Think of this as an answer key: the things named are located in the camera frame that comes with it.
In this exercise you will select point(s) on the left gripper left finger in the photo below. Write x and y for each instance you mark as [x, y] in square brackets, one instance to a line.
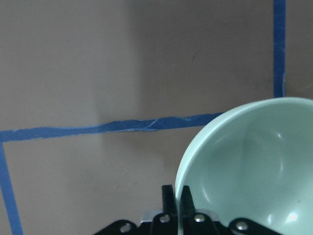
[163, 223]

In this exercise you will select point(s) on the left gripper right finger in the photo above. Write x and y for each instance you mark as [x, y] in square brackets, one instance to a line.
[198, 223]

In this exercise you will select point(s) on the green bowl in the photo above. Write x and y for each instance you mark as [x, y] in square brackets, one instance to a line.
[256, 162]

